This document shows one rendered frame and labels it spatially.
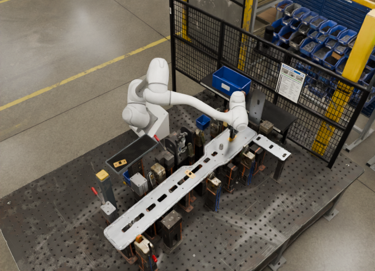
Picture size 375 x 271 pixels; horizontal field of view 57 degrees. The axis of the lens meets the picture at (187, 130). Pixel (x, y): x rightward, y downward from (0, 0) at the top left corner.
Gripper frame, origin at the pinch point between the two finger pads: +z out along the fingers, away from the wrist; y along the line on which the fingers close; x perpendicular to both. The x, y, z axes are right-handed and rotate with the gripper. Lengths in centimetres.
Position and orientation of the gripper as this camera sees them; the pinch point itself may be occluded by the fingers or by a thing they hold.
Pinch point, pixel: (232, 134)
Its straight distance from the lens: 270.7
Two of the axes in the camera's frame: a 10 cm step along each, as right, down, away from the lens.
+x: 7.0, -5.2, 4.9
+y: 7.2, 5.1, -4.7
